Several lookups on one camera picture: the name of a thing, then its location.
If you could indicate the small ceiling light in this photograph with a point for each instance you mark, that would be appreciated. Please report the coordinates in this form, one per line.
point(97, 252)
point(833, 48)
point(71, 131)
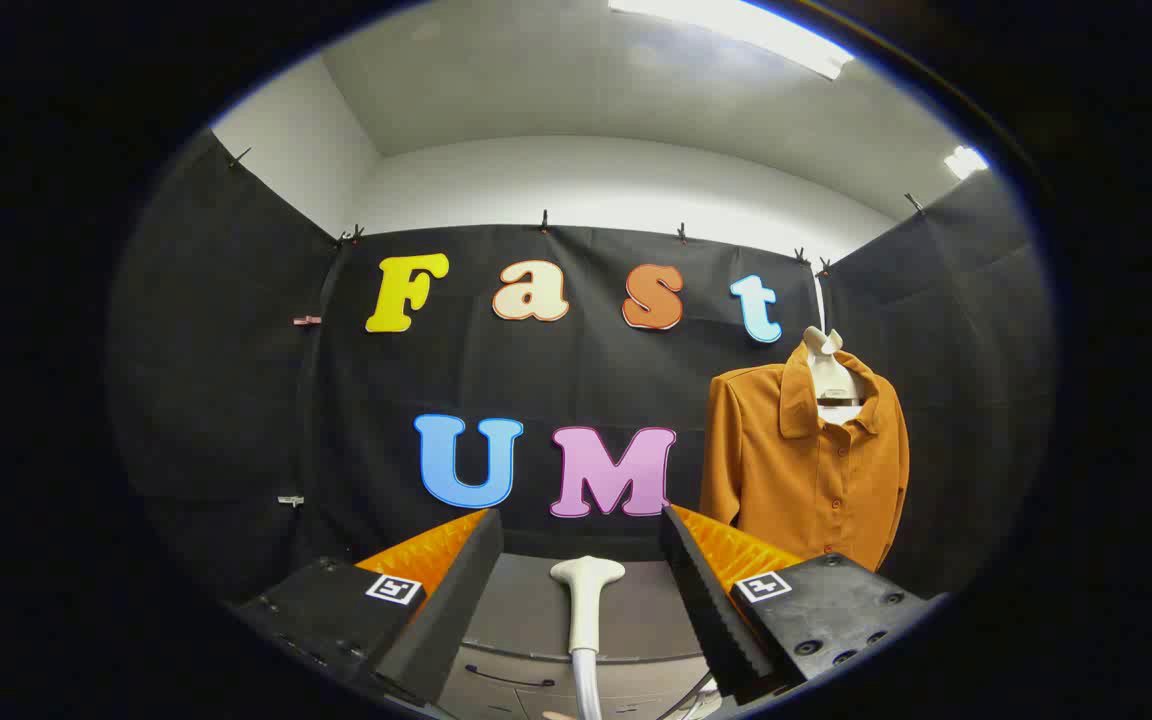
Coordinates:
point(966, 160)

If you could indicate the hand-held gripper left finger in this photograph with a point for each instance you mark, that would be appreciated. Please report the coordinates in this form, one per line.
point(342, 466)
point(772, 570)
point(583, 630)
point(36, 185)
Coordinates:
point(456, 610)

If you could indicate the orange button shirt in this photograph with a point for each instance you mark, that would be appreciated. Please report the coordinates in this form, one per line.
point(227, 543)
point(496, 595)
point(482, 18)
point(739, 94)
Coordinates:
point(806, 470)

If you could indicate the long ceiling light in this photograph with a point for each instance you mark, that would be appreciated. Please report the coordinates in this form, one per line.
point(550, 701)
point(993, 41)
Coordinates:
point(736, 25)

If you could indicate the black backdrop cloth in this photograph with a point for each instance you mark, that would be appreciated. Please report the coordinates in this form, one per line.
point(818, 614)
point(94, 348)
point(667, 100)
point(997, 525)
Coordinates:
point(556, 380)

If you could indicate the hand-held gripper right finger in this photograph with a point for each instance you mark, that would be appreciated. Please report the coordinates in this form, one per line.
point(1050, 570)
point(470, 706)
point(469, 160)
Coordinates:
point(706, 610)

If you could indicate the white garment steamer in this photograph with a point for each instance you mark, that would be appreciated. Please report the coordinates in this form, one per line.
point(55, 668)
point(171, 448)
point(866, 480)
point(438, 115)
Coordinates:
point(586, 600)

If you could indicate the white clothes hanger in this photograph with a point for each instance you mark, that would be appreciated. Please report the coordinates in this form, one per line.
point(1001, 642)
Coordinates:
point(829, 375)

